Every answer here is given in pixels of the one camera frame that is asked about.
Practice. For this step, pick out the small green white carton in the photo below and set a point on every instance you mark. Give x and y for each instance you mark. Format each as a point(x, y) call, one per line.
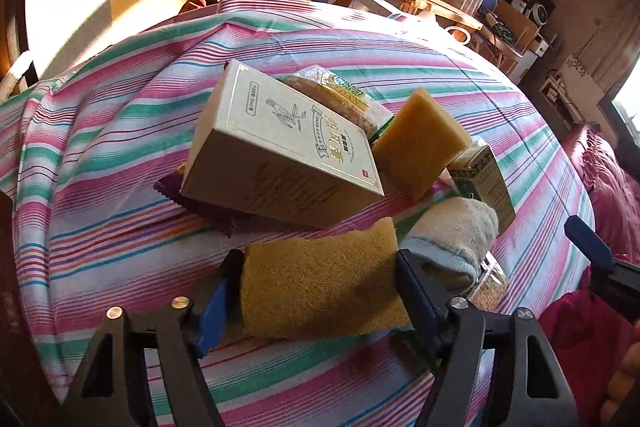
point(476, 175)

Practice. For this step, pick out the person's right hand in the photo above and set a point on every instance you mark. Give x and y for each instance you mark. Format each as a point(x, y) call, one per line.
point(623, 380)

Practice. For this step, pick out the upright yellow sponge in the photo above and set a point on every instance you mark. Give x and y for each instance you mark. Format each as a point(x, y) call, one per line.
point(418, 144)

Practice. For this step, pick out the cream tea carton box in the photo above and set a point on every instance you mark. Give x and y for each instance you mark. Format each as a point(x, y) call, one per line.
point(266, 149)

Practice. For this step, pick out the white mug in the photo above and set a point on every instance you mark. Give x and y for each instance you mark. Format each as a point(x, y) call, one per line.
point(460, 34)

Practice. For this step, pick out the cardboard box with clutter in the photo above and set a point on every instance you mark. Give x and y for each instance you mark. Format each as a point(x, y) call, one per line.
point(516, 30)

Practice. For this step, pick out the purple foil wrapper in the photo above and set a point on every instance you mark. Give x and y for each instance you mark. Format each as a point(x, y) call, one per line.
point(221, 219)

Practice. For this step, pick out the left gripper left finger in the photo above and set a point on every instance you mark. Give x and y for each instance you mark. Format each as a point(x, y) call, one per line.
point(111, 386)

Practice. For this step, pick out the striped bed sheet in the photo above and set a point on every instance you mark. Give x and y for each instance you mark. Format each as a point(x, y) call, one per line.
point(83, 230)

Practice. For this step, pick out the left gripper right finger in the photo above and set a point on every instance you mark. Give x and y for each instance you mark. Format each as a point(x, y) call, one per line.
point(527, 386)

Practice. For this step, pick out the red blanket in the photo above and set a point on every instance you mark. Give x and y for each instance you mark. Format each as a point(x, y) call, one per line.
point(591, 329)

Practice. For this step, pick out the rolled white sock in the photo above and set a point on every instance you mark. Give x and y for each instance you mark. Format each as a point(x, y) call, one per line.
point(451, 241)

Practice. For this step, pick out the packaged bread snack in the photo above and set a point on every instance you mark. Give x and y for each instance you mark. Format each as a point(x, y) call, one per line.
point(336, 93)

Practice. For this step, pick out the large yellow sponge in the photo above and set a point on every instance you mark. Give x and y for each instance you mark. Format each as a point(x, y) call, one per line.
point(335, 286)

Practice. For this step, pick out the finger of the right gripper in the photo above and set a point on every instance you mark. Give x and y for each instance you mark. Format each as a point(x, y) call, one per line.
point(589, 243)

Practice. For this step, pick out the grain snack packet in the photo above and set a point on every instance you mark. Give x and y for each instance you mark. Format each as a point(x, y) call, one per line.
point(490, 287)

